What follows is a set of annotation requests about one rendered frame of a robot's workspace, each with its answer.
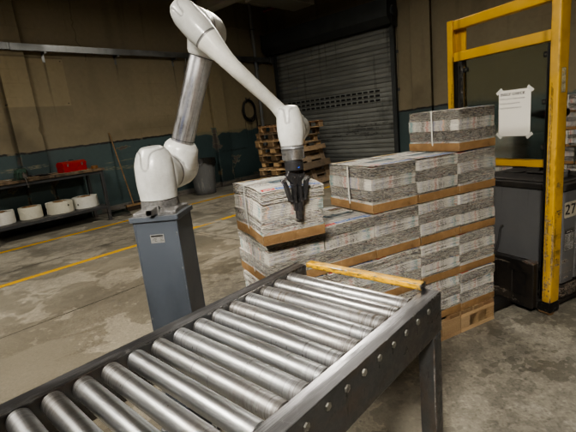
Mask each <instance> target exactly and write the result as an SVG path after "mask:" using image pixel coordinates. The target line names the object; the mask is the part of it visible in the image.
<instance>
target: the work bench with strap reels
mask: <svg viewBox="0 0 576 432"><path fill-rule="evenodd" d="M69 160H72V159H69ZM56 168H57V172H54V173H52V174H50V175H47V176H41V177H39V176H35V177H27V182H26V180H25V179H24V180H18V181H12V179H7V180H1V181H0V189H9V188H15V187H20V186H26V185H27V183H28V185H31V184H37V183H47V182H52V181H58V180H64V179H69V178H74V177H84V176H86V180H87V187H88V192H89V195H78V196H76V197H73V198H71V199H62V200H57V201H50V202H47V203H45V207H46V212H47V213H43V210H42V206H41V205H40V204H38V205H31V206H25V207H19V208H17V211H18V214H19V219H17V218H16V217H15V212H14V210H13V209H9V210H2V211H0V232H1V231H8V230H13V229H16V228H21V227H24V226H29V225H36V224H39V223H43V222H47V221H51V220H55V219H62V218H66V217H70V216H74V215H78V214H82V213H89V212H93V216H94V217H93V218H97V217H99V216H98V214H97V210H101V209H105V208H106V210H107V214H108V218H109V219H108V220H112V219H113V218H112V215H111V207H110V202H109V198H108V194H107V189H106V185H105V178H104V173H103V170H104V169H105V168H96V169H91V168H87V162H86V160H84V159H78V160H72V161H68V160H67V161H66V162H59V163H57V164H56ZM95 174H99V176H100V181H101V184H102V189H103V193H104V198H105V204H99V200H98V196H97V194H93V190H92V186H91V182H90V177H89V176H90V175H95Z"/></svg>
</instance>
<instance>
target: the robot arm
mask: <svg viewBox="0 0 576 432"><path fill-rule="evenodd" d="M170 13H171V18H172V20H173V21H174V23H175V24H176V26H177V27H178V28H179V30H180V31H181V32H182V33H183V34H184V36H185V37H186V38H187V49H188V52H189V59H188V63H187V68H186V71H185V76H184V80H183V87H182V92H181V96H180V100H179V104H178V108H177V116H176V120H175V124H174V129H173V132H172V137H171V138H170V139H169V140H167V141H166V142H165V144H164V146H161V145H153V146H148V147H142V148H140V150H139V151H138V152H137V154H136V156H135V165H134V168H135V181H136V186H137V189H138V193H139V196H140V199H141V210H140V211H138V212H136V213H133V218H139V217H147V216H157V215H168V214H176V213H177V212H178V211H180V210H181V209H183V208H184V207H187V206H188V202H179V198H178V194H177V188H179V187H182V186H184V185H186V184H187V183H190V182H191V181H192V180H193V179H194V178H195V176H196V174H197V172H198V169H199V164H198V148H197V146H196V145H195V144H194V142H195V135H196V131H197V127H198V123H199V120H200V115H201V108H202V105H203V101H204V97H205V93H206V89H207V83H208V78H209V75H210V70H211V67H212V63H213V60H214V61H215V62H216V63H217V64H218V65H220V66H221V67H222V68H223V69H224V70H225V71H226V72H227V73H229V74H230V75H231V76H232V77H233V78H234V79H235V80H237V81H238V82H239V83H240V84H241V85H243V86H244V87H245V88H246V89H247V90H249V91H250V92H251V93H252V94H254V96H256V98H258V99H259V100H260V101H261V102H262V103H263V104H264V105H266V106H267V107H268V108H269V109H270V110H271V112H272V113H273V114H274V116H276V118H277V132H278V138H279V143H280V146H281V153H282V160H284V161H285V178H284V179H283V180H280V182H281V183H282V184H283V186H284V189H285V193H286V196H287V199H288V202H292V203H293V208H294V211H296V218H297V219H303V212H302V210H303V202H304V200H307V195H308V187H309V180H310V176H307V175H306V174H305V172H304V170H303V160H302V159H304V149H303V148H304V146H303V140H304V139H305V138H306V137H307V136H308V134H309V131H310V125H309V121H308V120H307V119H306V118H305V117H304V115H302V113H301V112H300V110H299V108H298V106H297V105H284V104H283V103H282V102H281V101H280V100H279V99H277V98H276V97H275V96H274V95H273V94H272V93H271V92H270V91H269V90H268V89H267V88H266V87H265V86H264V85H263V84H262V83H261V82H260V81H259V80H258V79H257V78H255V77H254V76H253V75H252V74H251V73H250V72H249V71H248V70H247V69H246V68H245V67H244V66H243V65H242V64H241V63H240V62H239V61H238V60H237V59H236V57H235V56H234V55H233V54H232V52H231V51H230V49H229V48H228V46H227V45H226V43H225V41H226V29H225V25H224V23H223V22H222V20H220V18H218V16H216V15H215V14H214V13H213V12H211V11H209V10H207V9H204V8H202V7H200V6H198V5H196V4H194V3H193V2H192V1H190V0H174V1H173V2H172V4H171V6H170ZM303 179H304V180H303ZM287 180H288V182H289V183H290V186H291V192H290V189H289V186H288V182H287ZM302 180H303V189H302ZM297 200H298V201H297Z"/></svg>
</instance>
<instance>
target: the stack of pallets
mask: <svg viewBox="0 0 576 432"><path fill-rule="evenodd" d="M311 123H315V126H313V127H312V126H311ZM309 125H310V129H312V134H308V136H307V137H309V136H310V141H305V139H304V140H303V146H304V147H307V146H308V145H309V143H314V145H317V144H321V141H318V138H317V134H320V131H319V128H320V127H321V126H323V120H314V121H309ZM266 128H269V129H270V131H267V130H266ZM258 130H259V132H258V133H259V134H255V136H256V141H255V148H257V149H258V151H259V153H258V155H259V157H260V162H261V164H262V168H260V169H259V171H260V177H261V178H266V177H279V176H285V168H284V167H285V161H284V160H282V153H281V146H280V143H278V141H279V138H278V132H277V124H274V125H267V126H259V127H258ZM264 135H268V138H265V139H264ZM263 142H267V145H266V146H263ZM267 149H270V152H267V153H266V150H267ZM267 156H271V158H270V159H268V158H267ZM269 163H273V165H269ZM267 171H270V172H267Z"/></svg>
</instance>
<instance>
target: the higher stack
mask: <svg viewBox="0 0 576 432"><path fill-rule="evenodd" d="M409 115H410V116H409V118H410V119H409V120H410V123H408V124H409V129H408V130H410V131H409V134H410V144H426V143H432V146H433V143H462V142H468V141H477V140H482V139H488V138H493V137H495V135H496V134H495V123H494V120H495V107H494V105H480V106H472V107H466V108H464V107H463V108H456V109H447V110H439V111H426V112H418V113H412V114H409ZM415 152H448V153H457V154H458V157H457V163H458V164H457V169H458V170H457V174H458V178H457V179H458V181H457V182H458V184H457V186H459V191H460V186H462V185H466V184H470V183H477V182H482V181H485V180H490V179H493V178H495V164H496V163H495V158H496V157H495V153H494V152H495V148H494V147H489V146H488V147H479V148H474V149H469V150H464V151H415ZM493 193H494V188H492V187H488V188H484V189H477V190H473V191H470V192H466V193H463V194H457V196H458V200H457V202H458V206H457V208H458V210H457V211H458V212H457V214H458V215H459V225H458V226H460V229H461V226H464V225H469V224H473V223H476V222H479V221H483V220H486V219H492V218H494V216H495V206H494V199H495V198H494V196H493V195H494V194H493ZM456 236H459V265H460V266H463V265H465V264H468V263H471V262H474V261H478V260H481V259H483V258H486V257H489V256H491V255H493V254H494V243H495V234H494V226H492V225H490V226H487V227H484V228H481V229H477V230H474V231H469V232H466V233H463V234H458V235H456ZM494 271H495V263H493V262H490V263H488V264H485V265H482V266H480V267H476V268H473V269H471V270H468V271H465V272H462V273H459V274H458V276H459V283H460V285H459V288H460V293H459V295H460V299H459V301H460V303H464V302H467V301H469V300H472V299H473V298H476V297H480V296H482V295H484V294H487V293H490V292H492V291H494ZM494 304H495V302H494V298H490V299H488V300H486V301H483V302H481V303H478V304H475V305H473V306H470V307H469V308H466V309H462V310H460V311H458V312H459V314H460V330H461V332H465V331H467V330H469V329H472V328H474V327H477V326H479V325H481V324H483V323H485V322H487V321H491V320H493V319H494Z"/></svg>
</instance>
